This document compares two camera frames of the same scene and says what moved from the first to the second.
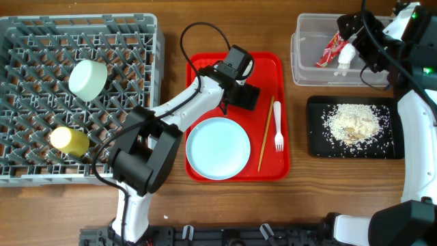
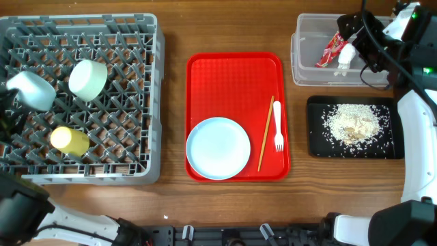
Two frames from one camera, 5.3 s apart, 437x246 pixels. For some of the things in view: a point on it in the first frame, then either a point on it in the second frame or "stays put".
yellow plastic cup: (67, 140) stays put
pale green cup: (87, 79) stays put
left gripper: (249, 99) to (6, 123)
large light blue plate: (218, 148) stays put
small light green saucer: (248, 69) to (33, 91)
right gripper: (354, 29) stays put
